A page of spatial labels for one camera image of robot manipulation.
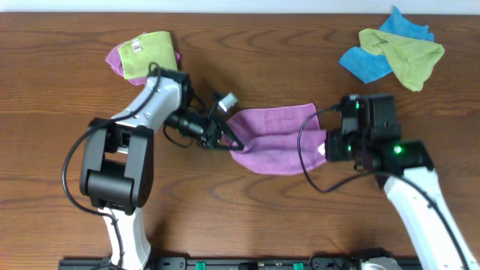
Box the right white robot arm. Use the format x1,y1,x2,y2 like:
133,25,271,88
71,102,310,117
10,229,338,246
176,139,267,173
325,94,479,269

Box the left black camera cable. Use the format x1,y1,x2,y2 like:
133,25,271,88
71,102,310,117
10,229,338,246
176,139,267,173
61,61,162,270

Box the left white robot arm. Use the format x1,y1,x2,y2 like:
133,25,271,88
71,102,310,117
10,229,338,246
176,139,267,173
79,67,244,269

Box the black camera cable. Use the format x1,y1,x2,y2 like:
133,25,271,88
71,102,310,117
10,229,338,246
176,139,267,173
296,104,472,270
61,61,162,270

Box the purple microfiber cloth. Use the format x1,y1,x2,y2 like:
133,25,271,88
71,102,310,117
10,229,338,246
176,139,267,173
227,103,326,176

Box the right black camera cable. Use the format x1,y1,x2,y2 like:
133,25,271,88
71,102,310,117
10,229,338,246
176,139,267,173
296,104,472,270

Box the crumpled green cloth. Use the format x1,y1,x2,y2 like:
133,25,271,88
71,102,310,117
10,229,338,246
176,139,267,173
358,28,445,92

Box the folded green cloth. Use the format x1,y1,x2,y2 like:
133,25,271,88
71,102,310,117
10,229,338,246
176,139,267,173
118,31,178,80

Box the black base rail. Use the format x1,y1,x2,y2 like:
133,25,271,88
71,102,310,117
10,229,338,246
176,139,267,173
58,256,361,270

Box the crumpled blue cloth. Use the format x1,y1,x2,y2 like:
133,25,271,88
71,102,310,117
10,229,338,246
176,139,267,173
338,7,434,84

